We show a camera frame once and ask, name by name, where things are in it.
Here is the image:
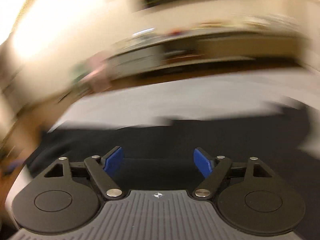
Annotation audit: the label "black trousers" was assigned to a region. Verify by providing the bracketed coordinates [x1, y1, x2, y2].
[26, 103, 319, 239]

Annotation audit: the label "pink plastic child chair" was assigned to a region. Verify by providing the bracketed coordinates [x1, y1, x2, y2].
[82, 51, 111, 93]

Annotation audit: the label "long low TV cabinet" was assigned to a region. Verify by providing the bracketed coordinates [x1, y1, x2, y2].
[108, 28, 304, 79]

